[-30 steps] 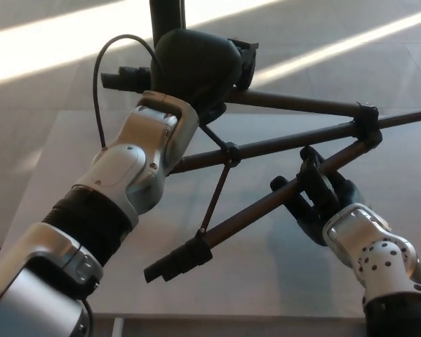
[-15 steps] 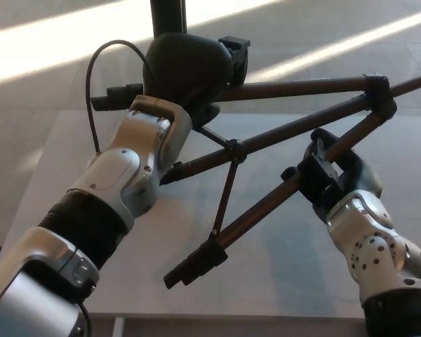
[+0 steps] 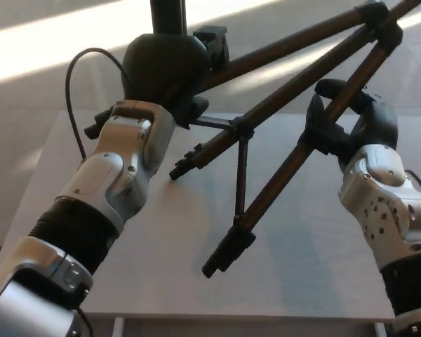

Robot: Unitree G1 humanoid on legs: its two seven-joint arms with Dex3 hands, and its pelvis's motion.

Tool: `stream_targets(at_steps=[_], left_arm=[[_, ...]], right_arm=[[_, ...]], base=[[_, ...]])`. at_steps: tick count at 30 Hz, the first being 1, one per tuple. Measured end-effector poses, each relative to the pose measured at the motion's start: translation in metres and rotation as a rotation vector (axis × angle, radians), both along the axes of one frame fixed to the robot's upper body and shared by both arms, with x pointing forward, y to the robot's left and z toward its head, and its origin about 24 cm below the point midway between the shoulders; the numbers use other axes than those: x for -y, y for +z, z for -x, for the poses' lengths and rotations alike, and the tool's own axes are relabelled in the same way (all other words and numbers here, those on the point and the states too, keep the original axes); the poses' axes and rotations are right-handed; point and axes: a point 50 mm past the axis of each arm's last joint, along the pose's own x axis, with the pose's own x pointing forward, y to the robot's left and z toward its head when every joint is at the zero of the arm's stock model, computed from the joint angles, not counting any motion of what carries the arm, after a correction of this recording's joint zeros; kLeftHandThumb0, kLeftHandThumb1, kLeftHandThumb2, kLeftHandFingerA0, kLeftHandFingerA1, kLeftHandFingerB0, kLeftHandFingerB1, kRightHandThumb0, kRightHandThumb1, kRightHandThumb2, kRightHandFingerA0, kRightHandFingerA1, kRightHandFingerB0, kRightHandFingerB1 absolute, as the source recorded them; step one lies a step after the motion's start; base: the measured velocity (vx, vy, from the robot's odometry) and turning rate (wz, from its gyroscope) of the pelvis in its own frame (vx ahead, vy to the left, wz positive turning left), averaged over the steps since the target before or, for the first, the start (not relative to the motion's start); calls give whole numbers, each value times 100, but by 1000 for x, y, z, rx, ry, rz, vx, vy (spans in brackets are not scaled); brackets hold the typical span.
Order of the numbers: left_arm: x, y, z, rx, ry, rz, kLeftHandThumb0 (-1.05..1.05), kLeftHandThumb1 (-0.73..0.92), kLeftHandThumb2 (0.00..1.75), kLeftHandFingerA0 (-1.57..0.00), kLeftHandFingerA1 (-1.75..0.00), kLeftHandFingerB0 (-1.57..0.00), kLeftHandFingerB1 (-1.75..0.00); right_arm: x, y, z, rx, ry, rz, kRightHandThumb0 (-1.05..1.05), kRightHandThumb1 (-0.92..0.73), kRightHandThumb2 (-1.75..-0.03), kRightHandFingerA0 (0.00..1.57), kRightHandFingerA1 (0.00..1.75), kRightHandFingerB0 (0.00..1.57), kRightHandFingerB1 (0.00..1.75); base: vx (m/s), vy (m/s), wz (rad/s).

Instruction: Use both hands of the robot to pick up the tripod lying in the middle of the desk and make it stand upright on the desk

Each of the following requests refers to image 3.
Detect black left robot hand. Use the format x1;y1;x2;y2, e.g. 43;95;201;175
121;25;230;129

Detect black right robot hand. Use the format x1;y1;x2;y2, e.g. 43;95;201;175
300;79;399;166

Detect brown and black camera tripod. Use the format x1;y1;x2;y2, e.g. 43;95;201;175
83;0;421;279

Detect black upright pole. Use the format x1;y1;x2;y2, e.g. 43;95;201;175
149;0;188;36

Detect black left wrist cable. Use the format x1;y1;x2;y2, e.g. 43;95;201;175
65;48;135;162

